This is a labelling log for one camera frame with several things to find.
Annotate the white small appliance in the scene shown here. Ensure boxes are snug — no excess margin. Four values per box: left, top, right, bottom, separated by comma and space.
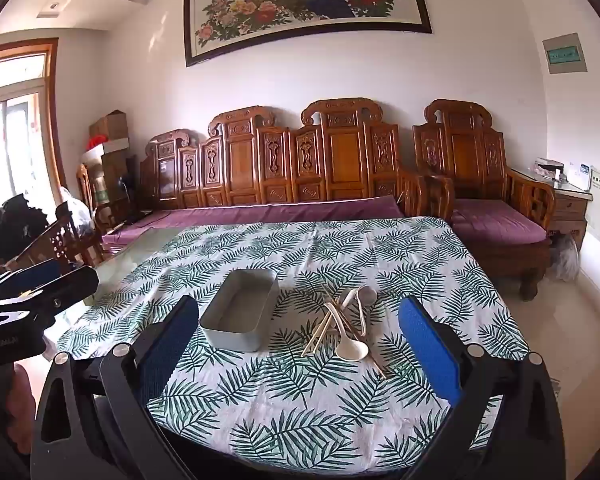
565, 161, 593, 191

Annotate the light bamboo chopstick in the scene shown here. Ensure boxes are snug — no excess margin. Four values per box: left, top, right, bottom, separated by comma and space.
301, 306, 340, 357
306, 307, 344, 359

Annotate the large cardboard box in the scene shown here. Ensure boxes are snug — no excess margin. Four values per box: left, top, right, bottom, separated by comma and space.
82, 139, 142, 213

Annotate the black cloth pile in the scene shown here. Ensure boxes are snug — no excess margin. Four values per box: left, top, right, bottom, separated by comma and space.
0, 194, 49, 262

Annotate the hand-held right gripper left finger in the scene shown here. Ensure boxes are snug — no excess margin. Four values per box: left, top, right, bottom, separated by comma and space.
30, 294, 201, 480

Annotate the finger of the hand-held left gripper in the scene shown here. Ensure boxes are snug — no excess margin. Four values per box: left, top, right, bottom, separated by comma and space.
0, 265, 101, 328
0, 259, 66, 301

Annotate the carved wooden armchair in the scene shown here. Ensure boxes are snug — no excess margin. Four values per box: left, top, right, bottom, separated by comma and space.
412, 99, 556, 302

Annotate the grey wall electrical box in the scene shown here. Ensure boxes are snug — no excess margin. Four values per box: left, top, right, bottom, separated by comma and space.
542, 32, 588, 75

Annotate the grey feather duster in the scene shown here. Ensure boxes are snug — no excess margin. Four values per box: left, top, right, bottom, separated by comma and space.
549, 234, 581, 282

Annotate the carved wooden sofa bench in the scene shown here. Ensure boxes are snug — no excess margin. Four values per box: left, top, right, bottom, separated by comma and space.
139, 97, 456, 222

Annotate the clear plastic bag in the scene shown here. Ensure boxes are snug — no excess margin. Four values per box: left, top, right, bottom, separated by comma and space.
59, 186, 99, 237

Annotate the brown cardboard box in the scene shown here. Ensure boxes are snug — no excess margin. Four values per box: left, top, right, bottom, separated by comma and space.
89, 110, 129, 143

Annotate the leaf-print tablecloth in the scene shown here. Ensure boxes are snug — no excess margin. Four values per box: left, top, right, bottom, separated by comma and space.
55, 216, 531, 471

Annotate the tissue box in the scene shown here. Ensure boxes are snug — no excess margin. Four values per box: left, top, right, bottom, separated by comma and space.
532, 158, 565, 179

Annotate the person's left hand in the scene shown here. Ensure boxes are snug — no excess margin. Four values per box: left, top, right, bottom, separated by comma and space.
0, 362, 40, 461

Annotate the wooden side table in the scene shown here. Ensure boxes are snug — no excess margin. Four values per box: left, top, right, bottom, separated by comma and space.
510, 167, 594, 252

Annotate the carved wooden chair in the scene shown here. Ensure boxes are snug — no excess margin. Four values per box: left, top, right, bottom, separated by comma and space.
4, 204, 106, 275

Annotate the purple armchair cushion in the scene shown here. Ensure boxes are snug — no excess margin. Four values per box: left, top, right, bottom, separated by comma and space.
450, 198, 553, 246

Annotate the wooden-framed glass door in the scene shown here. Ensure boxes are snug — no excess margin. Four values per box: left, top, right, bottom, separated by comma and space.
0, 37, 70, 206

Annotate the purple sofa cushion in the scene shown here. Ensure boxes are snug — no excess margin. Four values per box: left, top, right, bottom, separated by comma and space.
102, 195, 406, 257

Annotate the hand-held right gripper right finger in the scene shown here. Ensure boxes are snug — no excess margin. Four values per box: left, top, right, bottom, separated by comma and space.
397, 295, 567, 480

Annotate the framed peacock painting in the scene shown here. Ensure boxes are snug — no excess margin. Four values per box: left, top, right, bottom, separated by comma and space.
182, 0, 433, 68

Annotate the grey metal tray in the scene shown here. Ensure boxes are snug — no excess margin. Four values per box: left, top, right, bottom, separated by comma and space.
199, 268, 280, 353

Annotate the cream plastic spoon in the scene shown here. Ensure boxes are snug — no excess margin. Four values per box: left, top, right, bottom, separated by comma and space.
344, 285, 377, 332
324, 300, 371, 362
330, 290, 358, 331

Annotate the ceiling light fixture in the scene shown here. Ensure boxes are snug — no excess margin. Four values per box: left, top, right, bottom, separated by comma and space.
36, 0, 72, 19

